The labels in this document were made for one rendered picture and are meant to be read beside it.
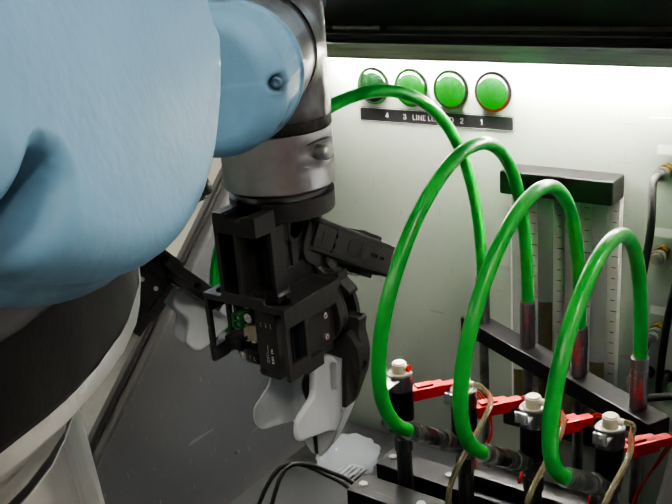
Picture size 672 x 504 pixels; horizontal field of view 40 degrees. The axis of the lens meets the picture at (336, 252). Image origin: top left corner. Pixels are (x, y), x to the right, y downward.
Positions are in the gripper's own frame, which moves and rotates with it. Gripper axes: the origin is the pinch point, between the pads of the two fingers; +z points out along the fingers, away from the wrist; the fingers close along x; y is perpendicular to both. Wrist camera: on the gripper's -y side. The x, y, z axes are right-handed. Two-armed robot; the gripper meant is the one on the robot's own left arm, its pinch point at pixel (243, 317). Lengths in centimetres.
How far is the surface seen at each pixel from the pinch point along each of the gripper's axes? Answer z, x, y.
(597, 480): 30.2, 21.9, -4.9
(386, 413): 11.7, 14.6, 0.6
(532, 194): 10.3, 18.6, -23.2
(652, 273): 39, 3, -32
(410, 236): 3.7, 15.4, -13.7
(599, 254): 14.6, 26.1, -20.1
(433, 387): 23.4, -0.3, -5.7
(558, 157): 24.1, -4.9, -38.4
